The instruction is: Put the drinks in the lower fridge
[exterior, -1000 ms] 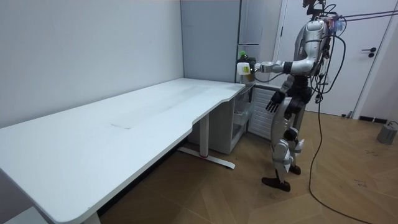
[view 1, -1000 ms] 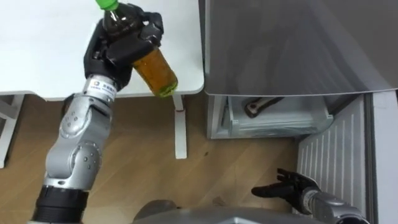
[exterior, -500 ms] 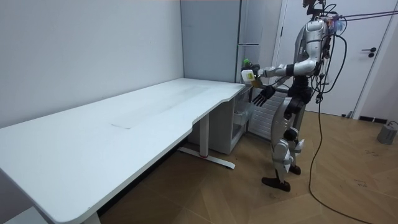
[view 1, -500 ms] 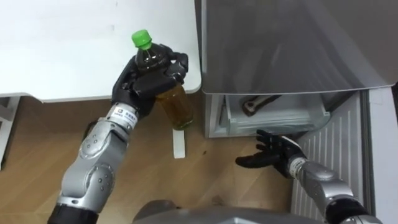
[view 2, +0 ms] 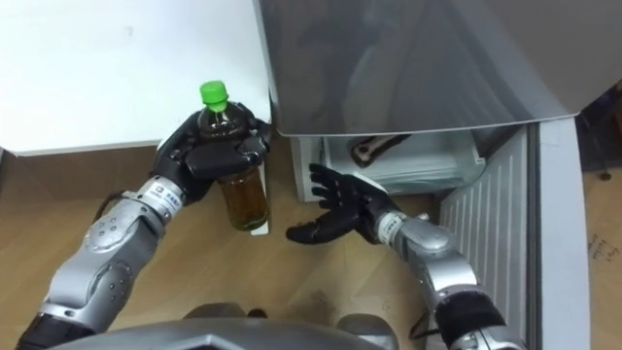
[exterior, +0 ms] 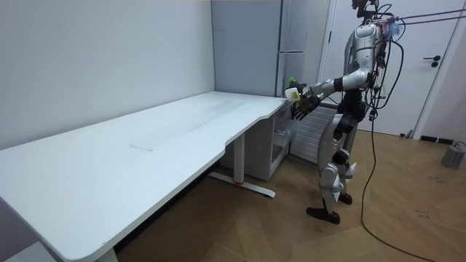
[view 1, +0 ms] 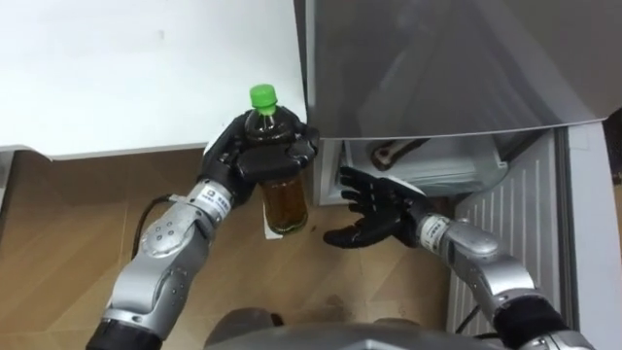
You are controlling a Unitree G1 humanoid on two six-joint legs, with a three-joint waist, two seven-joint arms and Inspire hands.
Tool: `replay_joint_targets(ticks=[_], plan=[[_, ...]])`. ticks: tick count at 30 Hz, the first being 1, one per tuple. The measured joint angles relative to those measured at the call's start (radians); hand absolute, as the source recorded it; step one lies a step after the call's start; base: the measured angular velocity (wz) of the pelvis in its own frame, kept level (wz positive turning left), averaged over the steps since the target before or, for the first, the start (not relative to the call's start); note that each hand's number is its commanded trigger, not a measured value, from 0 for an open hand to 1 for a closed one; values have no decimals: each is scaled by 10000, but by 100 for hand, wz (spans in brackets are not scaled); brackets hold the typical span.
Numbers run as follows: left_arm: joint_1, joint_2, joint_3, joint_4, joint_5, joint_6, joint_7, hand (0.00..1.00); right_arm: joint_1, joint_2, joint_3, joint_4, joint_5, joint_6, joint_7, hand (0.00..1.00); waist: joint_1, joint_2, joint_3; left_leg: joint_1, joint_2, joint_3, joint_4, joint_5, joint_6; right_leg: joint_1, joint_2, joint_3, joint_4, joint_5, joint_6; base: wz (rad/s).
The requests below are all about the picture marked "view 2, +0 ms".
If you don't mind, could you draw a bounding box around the brown cardboard sheet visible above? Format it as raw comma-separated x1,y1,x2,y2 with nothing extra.
581,167,622,350

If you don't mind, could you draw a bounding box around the dark brown object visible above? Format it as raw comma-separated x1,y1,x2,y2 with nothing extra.
350,134,412,169

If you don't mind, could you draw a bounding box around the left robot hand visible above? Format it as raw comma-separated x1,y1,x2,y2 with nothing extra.
150,101,273,205

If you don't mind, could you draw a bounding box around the robot body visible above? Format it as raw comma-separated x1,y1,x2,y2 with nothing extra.
48,318,393,350

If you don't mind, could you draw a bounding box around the green-capped tea bottle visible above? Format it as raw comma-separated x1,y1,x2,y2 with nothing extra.
196,80,271,232

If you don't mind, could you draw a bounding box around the white table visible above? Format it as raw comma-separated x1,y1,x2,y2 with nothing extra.
0,0,273,237

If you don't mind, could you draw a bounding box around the grey fridge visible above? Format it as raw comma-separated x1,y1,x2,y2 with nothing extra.
252,0,622,204

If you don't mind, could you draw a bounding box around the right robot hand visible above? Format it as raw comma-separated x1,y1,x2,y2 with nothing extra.
285,162,400,246

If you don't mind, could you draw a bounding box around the open fridge door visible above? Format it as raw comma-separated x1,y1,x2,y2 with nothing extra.
438,115,592,350

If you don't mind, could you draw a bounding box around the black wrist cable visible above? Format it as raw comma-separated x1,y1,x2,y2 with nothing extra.
91,191,140,225
408,310,438,341

